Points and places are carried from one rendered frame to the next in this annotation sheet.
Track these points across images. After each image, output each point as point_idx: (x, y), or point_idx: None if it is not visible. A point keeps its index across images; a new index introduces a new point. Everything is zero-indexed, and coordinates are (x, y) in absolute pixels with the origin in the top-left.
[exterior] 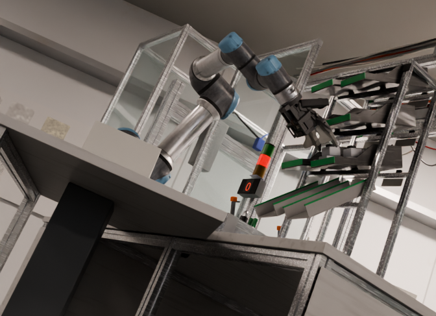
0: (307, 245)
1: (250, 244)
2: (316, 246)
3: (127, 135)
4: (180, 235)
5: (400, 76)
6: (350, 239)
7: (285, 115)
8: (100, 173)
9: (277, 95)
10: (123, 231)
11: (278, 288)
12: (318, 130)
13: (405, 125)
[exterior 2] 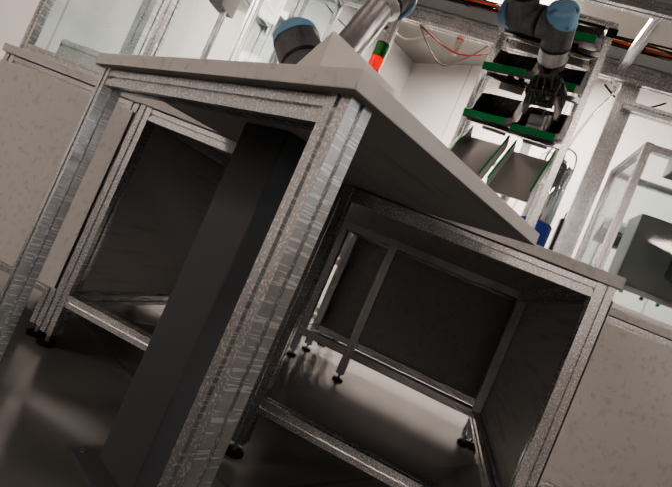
0: (598, 274)
1: (503, 243)
2: (611, 279)
3: (365, 64)
4: (369, 191)
5: (600, 40)
6: (537, 218)
7: (539, 79)
8: (438, 181)
9: (553, 56)
10: (232, 141)
11: (394, 220)
12: (556, 102)
13: (580, 94)
